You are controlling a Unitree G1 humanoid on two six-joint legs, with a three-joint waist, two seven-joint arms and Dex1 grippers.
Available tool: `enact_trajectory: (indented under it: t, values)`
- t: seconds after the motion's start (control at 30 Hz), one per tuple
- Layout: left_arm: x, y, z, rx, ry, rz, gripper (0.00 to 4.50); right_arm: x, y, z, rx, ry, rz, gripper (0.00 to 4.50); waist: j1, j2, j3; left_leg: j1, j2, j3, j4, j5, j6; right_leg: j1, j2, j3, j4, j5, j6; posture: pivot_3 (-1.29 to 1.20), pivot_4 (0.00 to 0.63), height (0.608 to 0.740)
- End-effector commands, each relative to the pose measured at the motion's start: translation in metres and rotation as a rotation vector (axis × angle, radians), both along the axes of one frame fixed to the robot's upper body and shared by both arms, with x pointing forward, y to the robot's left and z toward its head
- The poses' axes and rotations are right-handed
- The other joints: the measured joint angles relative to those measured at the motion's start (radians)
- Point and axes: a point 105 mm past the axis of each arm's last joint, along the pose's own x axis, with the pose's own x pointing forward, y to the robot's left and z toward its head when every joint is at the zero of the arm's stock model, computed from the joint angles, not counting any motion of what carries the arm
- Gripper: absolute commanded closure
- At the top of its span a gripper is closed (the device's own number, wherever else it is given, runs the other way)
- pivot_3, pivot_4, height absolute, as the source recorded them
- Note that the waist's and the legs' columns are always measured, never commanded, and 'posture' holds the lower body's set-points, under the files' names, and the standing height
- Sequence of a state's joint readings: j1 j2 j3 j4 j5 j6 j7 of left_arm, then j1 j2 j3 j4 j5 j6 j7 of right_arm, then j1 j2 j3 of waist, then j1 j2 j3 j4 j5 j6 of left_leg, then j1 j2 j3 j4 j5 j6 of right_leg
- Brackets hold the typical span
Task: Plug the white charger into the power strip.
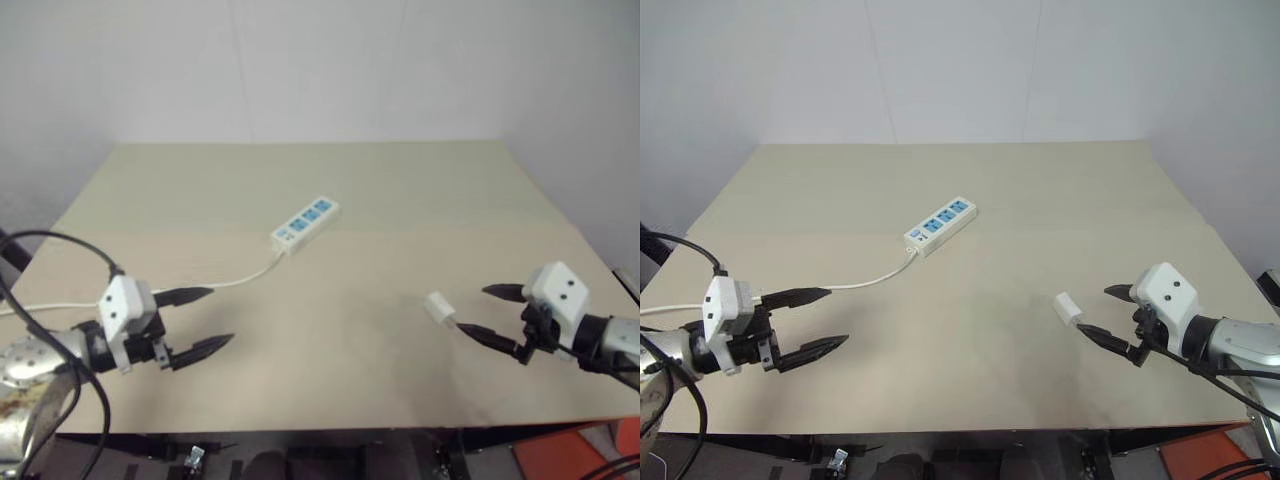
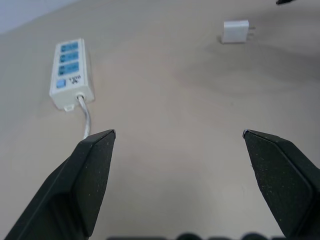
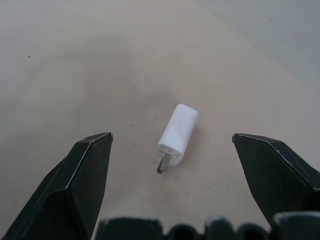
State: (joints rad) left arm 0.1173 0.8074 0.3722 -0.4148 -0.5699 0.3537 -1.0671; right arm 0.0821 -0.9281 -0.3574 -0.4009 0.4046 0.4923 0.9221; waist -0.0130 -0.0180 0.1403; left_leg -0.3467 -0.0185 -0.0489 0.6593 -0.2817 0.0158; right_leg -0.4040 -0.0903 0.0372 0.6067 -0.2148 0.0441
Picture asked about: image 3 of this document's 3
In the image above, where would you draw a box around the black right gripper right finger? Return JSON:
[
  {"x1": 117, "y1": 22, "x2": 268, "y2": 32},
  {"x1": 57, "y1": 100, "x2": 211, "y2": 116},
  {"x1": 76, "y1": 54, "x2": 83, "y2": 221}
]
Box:
[{"x1": 231, "y1": 133, "x2": 320, "y2": 230}]

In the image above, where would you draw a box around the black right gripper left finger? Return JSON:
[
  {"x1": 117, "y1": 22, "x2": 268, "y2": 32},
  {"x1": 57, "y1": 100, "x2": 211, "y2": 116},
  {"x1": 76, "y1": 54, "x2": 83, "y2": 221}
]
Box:
[{"x1": 1, "y1": 132, "x2": 114, "y2": 240}]

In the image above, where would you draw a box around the white USB wall charger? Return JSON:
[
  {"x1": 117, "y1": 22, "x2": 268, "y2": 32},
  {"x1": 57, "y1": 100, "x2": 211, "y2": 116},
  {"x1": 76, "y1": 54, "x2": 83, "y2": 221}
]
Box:
[{"x1": 151, "y1": 103, "x2": 200, "y2": 175}]

